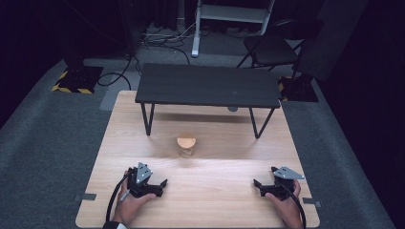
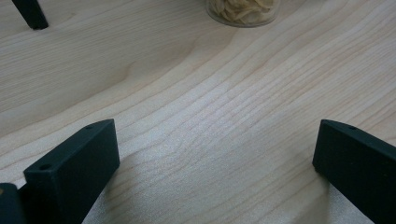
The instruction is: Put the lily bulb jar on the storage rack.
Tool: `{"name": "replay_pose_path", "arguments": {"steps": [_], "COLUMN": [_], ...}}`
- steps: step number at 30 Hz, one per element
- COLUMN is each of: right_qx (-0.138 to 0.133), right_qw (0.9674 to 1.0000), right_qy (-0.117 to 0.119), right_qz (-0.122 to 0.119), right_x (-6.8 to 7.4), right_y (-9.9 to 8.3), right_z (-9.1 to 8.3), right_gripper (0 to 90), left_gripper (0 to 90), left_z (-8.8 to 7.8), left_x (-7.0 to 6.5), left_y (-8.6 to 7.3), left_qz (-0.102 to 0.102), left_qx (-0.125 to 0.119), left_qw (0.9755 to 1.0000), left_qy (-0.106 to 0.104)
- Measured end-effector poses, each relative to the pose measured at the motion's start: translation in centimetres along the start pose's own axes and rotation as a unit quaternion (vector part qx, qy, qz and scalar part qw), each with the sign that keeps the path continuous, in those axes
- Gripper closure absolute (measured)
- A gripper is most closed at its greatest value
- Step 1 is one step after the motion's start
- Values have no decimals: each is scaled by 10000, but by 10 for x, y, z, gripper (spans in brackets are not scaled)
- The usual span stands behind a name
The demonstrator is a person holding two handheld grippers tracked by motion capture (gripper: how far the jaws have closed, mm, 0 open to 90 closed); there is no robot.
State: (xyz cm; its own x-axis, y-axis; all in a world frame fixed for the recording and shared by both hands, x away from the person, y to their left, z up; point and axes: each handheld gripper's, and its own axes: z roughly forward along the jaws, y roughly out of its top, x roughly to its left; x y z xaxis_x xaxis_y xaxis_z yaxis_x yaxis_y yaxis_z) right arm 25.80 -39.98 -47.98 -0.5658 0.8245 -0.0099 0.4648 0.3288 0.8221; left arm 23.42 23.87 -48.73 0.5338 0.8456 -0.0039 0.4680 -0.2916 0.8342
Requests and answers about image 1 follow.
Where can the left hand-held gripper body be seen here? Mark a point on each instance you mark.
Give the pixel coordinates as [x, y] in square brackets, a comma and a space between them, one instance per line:
[141, 187]

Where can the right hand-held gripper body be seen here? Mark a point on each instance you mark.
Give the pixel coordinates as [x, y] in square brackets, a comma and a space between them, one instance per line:
[280, 190]

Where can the person's right hand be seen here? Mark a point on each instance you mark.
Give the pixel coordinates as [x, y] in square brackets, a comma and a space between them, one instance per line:
[288, 211]

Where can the person's left hand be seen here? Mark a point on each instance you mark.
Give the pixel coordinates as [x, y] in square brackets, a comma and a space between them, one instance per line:
[129, 208]

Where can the grey tape strip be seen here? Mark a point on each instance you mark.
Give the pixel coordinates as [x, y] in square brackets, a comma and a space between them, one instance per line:
[312, 202]
[87, 197]

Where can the glass jar with wooden lid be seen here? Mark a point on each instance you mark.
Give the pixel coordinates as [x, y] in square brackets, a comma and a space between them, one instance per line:
[186, 143]

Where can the grey round disc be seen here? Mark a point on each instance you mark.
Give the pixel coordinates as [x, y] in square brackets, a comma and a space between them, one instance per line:
[232, 109]

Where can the black base with striped tape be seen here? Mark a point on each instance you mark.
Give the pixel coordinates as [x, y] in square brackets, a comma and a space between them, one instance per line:
[79, 79]
[299, 90]

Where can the black low shelf table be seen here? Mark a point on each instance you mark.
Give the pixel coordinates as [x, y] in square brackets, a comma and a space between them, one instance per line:
[207, 84]

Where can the black folding chair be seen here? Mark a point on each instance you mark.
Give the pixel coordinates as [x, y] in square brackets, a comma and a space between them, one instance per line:
[275, 47]

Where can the white metal stand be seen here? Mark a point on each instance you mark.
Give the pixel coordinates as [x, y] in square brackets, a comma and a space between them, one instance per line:
[234, 13]

